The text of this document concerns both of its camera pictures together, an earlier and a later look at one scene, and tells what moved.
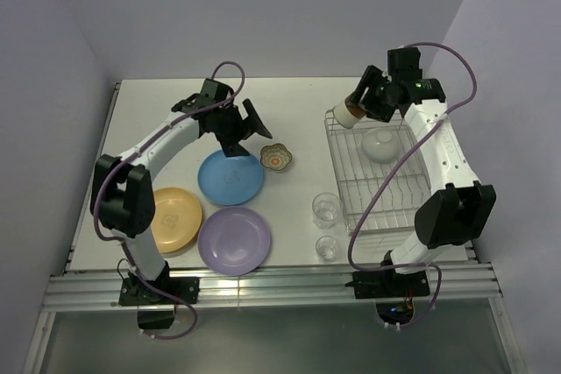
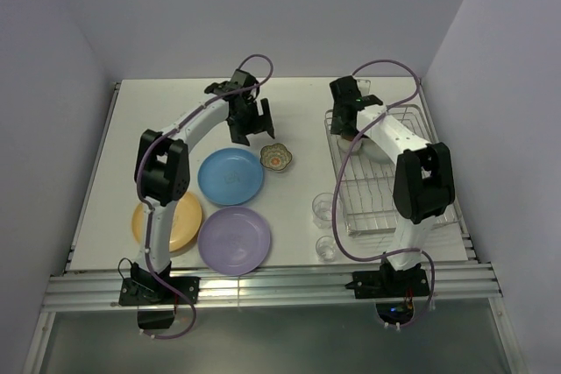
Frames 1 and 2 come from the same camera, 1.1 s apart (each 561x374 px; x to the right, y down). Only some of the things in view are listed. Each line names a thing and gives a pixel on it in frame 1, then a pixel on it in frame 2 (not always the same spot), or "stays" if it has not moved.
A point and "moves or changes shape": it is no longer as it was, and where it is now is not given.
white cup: (275, 157) stays
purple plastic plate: (234, 241) stays
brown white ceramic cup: (348, 113) moves or changes shape
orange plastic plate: (177, 217) stays
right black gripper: (370, 79) -> (337, 128)
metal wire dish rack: (365, 157) stays
